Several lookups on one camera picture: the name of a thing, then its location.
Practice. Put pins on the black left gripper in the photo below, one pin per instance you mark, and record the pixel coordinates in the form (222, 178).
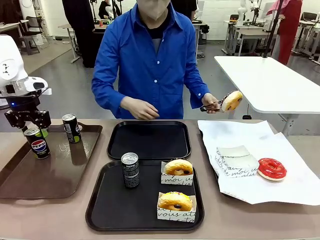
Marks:
(23, 105)

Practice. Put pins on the black green Pepsi can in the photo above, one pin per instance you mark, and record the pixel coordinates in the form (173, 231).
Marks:
(40, 146)
(72, 130)

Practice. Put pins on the black grey Pepsi can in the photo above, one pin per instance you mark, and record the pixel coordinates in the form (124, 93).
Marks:
(130, 172)

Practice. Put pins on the yellow sprinkled donut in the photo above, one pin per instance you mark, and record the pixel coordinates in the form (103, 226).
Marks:
(172, 200)

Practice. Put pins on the yellow chocolate donut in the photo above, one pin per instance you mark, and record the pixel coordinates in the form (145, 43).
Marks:
(232, 100)

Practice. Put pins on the person's right forearm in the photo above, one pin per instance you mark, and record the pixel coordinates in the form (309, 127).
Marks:
(105, 95)

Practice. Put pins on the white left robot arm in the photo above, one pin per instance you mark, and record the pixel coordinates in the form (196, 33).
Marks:
(10, 62)

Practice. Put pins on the person's left forearm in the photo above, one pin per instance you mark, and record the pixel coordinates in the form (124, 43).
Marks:
(200, 95)

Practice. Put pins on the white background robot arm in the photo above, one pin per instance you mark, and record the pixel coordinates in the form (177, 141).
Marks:
(241, 12)

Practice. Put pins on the person's right hand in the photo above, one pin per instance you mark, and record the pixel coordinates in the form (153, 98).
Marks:
(141, 110)

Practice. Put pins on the person's left hand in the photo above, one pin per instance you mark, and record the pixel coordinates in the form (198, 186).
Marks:
(212, 100)

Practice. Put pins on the brown plastic tray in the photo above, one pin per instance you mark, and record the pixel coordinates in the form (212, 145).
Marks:
(50, 175)

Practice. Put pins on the black grey chair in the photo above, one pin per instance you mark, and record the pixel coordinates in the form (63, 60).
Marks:
(31, 32)

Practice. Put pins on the white top desk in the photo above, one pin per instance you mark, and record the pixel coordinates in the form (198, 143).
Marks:
(10, 26)

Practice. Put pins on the small grey table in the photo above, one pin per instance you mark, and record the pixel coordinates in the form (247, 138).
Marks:
(68, 26)

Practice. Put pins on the person in black clothes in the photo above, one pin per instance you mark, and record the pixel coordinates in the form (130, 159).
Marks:
(190, 6)
(82, 32)

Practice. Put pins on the person in blue shirt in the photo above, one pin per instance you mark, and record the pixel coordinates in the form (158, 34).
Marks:
(150, 70)

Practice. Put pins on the white script paper box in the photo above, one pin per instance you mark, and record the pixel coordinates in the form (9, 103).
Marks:
(232, 151)
(240, 167)

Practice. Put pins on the white table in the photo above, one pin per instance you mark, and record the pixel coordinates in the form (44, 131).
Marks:
(262, 80)

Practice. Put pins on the grey desk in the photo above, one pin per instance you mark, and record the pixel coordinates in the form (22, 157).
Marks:
(250, 33)

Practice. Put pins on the red glazed donut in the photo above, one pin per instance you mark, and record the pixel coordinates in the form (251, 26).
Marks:
(272, 170)

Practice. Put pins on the black pole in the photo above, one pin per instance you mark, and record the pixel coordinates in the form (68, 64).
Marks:
(271, 32)

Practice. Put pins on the white paper sheet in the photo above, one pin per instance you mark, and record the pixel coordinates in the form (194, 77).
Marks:
(287, 190)

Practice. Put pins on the person in red dress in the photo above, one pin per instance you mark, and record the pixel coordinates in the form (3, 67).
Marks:
(287, 32)

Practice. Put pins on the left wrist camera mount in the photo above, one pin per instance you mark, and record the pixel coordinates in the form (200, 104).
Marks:
(46, 91)

